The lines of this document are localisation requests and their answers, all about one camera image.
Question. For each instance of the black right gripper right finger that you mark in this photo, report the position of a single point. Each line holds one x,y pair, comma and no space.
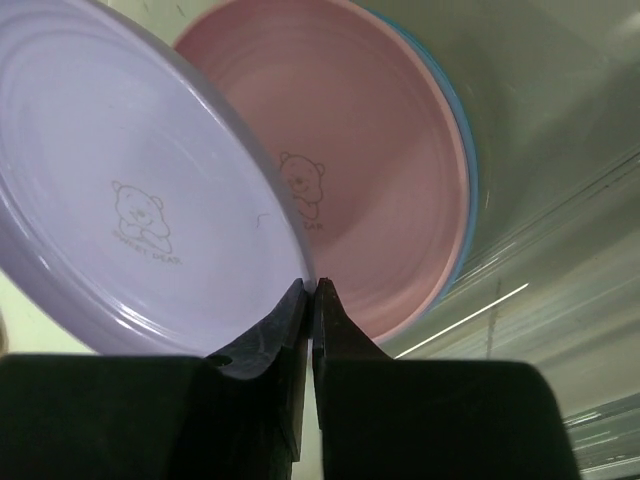
382,418

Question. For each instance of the purple plastic plate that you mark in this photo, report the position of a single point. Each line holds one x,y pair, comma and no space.
138,210

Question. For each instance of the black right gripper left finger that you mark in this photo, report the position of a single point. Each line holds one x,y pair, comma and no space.
235,414

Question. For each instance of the clear plastic bin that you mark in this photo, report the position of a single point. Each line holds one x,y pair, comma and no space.
551,90

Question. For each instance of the pink plastic plate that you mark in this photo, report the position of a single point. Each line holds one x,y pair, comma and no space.
364,138

